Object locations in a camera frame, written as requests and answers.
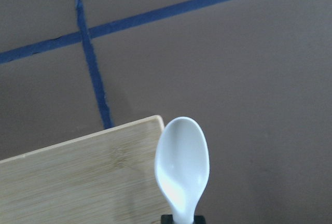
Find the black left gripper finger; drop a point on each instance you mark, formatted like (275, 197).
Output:
(168, 219)

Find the white plastic spoon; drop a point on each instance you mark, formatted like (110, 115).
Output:
(182, 167)

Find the wooden cutting board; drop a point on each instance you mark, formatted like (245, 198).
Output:
(104, 177)

